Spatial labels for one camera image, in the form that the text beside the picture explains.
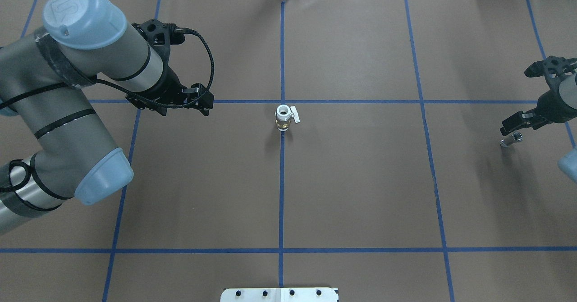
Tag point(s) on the white mounting plate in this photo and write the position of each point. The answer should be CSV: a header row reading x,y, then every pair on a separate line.
x,y
295,294

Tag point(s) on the chrome angle pipe fitting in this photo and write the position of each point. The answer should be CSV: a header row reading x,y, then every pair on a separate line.
x,y
511,139

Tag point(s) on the white brass PPR ball valve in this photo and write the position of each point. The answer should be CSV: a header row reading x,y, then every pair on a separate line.
x,y
285,115

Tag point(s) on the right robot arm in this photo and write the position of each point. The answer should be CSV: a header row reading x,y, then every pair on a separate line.
x,y
567,94

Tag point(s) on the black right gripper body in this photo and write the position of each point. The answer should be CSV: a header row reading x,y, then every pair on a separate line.
x,y
551,107

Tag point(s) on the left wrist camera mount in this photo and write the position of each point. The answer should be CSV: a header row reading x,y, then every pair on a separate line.
x,y
160,36

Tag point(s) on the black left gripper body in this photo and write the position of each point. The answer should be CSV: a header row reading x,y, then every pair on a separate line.
x,y
168,84

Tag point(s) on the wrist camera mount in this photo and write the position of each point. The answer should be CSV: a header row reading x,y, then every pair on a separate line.
x,y
160,36
554,69

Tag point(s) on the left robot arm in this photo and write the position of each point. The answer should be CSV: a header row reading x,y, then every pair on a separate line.
x,y
43,76

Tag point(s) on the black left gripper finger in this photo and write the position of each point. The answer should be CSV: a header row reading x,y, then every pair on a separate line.
x,y
202,105
198,92

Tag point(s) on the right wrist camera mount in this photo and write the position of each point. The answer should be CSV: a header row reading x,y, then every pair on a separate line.
x,y
554,69

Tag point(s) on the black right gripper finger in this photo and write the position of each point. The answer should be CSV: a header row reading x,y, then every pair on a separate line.
x,y
522,116
509,127

